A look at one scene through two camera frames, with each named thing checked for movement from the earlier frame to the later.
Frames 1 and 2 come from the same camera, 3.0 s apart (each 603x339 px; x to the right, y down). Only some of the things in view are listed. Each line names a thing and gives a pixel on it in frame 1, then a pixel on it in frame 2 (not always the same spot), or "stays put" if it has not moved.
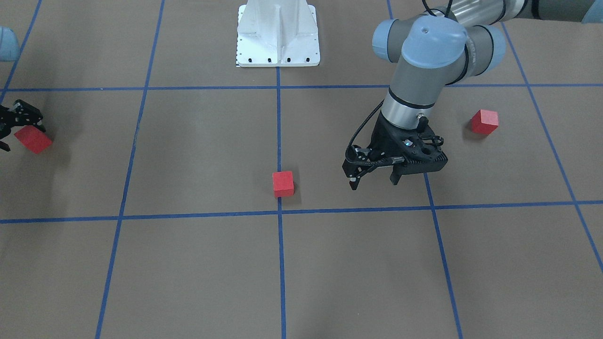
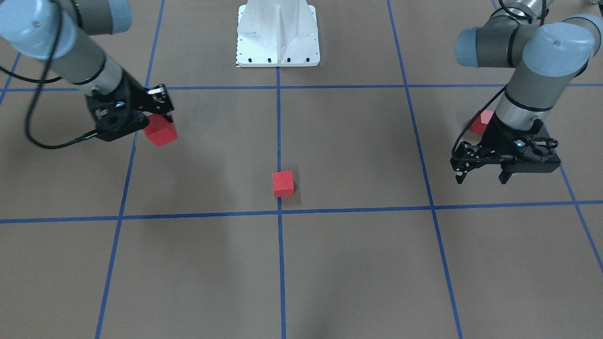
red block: (33, 139) to (160, 131)
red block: (283, 182) stays put
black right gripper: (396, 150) to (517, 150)
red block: (484, 122) stays put
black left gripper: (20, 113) to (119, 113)
